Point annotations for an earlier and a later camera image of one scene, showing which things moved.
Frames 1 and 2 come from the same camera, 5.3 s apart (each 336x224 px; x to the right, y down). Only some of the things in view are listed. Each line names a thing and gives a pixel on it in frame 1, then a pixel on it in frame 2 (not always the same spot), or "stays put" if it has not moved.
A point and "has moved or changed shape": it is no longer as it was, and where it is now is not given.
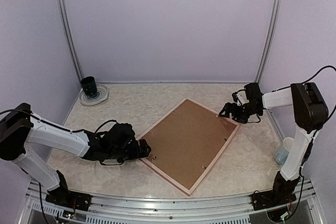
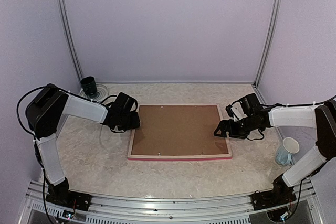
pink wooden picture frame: [187, 143] has moved or changed shape
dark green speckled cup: [89, 85] stays put
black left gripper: [136, 153] -> [135, 124]
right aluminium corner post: [277, 0] stays put
